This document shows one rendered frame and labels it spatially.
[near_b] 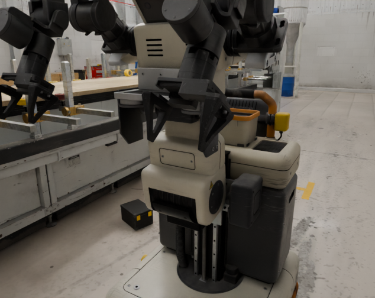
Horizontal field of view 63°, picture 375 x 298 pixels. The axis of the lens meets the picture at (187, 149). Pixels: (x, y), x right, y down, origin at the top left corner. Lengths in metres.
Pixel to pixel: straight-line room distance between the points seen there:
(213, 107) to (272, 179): 0.69
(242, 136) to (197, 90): 0.69
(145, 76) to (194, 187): 0.34
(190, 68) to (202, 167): 0.44
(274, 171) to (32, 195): 1.62
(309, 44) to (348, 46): 1.16
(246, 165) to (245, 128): 0.13
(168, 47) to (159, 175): 0.36
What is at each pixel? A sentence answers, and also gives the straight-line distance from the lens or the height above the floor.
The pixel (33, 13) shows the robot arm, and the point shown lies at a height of 1.23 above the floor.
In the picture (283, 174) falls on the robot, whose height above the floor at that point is 0.76.
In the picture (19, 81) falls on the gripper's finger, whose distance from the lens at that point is 0.76.
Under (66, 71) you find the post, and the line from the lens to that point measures 1.97.
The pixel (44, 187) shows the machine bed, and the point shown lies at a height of 0.31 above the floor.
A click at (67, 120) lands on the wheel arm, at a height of 0.82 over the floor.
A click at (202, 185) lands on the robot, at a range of 0.85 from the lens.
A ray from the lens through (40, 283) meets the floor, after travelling 1.90.
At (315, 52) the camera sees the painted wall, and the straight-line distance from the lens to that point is 11.48.
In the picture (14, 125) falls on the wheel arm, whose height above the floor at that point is 0.84.
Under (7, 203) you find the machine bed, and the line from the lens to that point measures 2.16.
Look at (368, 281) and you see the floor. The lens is 1.99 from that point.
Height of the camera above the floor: 1.13
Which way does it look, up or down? 17 degrees down
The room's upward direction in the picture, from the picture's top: straight up
